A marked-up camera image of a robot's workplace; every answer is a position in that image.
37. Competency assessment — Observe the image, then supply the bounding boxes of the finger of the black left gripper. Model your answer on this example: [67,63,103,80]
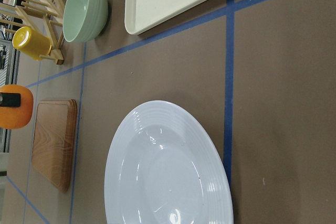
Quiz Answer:
[0,92,21,108]

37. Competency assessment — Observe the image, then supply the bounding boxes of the orange fruit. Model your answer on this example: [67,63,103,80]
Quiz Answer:
[1,84,34,129]

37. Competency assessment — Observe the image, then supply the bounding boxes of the white round plate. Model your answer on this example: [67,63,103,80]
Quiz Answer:
[104,101,234,223]

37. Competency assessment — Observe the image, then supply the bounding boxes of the brown wooden tray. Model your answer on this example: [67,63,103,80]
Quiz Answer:
[31,99,77,193]

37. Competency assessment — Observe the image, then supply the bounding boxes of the yellow mug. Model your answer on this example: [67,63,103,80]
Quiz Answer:
[12,26,52,61]

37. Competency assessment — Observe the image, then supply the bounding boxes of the wooden peg drying rack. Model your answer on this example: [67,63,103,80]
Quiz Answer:
[1,0,65,65]

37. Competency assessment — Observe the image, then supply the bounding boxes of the green ceramic bowl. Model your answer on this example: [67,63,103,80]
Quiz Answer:
[62,0,108,42]

